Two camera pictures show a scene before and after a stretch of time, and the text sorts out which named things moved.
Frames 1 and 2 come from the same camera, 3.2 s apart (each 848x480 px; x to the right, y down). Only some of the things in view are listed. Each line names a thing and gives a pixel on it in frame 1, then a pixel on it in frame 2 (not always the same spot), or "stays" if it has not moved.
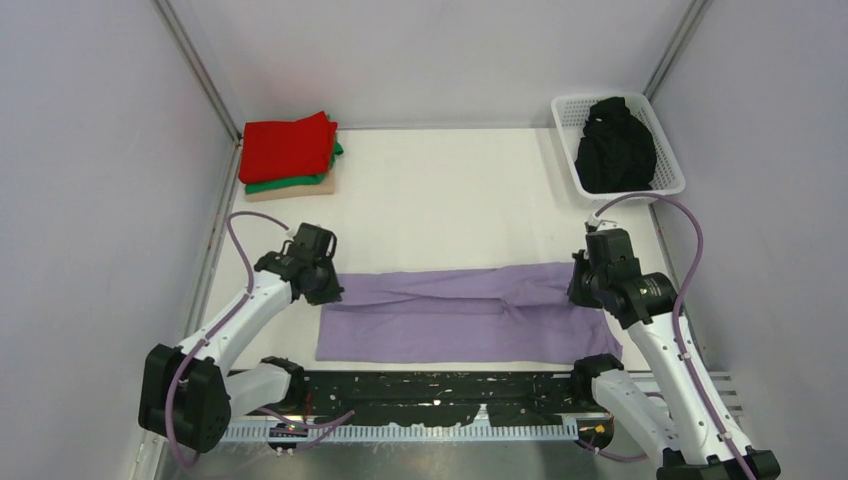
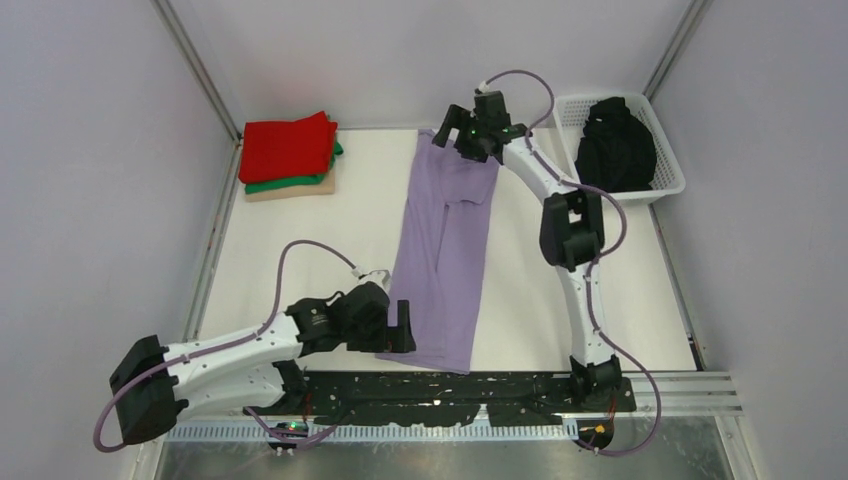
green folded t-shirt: x=251 y=188 stays
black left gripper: x=331 y=292 → x=390 y=339
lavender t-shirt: x=491 y=314 → x=442 y=253
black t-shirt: x=618 y=152 stays
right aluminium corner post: x=678 y=47 stays
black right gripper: x=575 y=294 → x=457 y=118
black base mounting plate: x=442 y=398 stays
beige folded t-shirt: x=326 y=187 stays
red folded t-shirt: x=273 y=150 stays
